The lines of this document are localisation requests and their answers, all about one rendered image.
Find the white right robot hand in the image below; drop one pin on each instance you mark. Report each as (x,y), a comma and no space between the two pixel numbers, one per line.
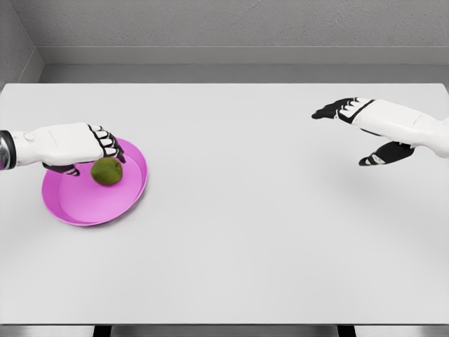
(389,119)

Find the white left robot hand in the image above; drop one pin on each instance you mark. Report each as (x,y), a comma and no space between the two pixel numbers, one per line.
(73,144)

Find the green apple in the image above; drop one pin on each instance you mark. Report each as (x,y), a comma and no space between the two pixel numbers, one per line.
(106,171)

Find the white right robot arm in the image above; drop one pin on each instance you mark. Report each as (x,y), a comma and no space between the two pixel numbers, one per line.
(438,135)

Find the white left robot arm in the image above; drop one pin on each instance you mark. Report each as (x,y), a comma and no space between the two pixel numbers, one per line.
(21,149)

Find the pink round plate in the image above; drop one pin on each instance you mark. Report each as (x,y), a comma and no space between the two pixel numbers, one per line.
(98,200)

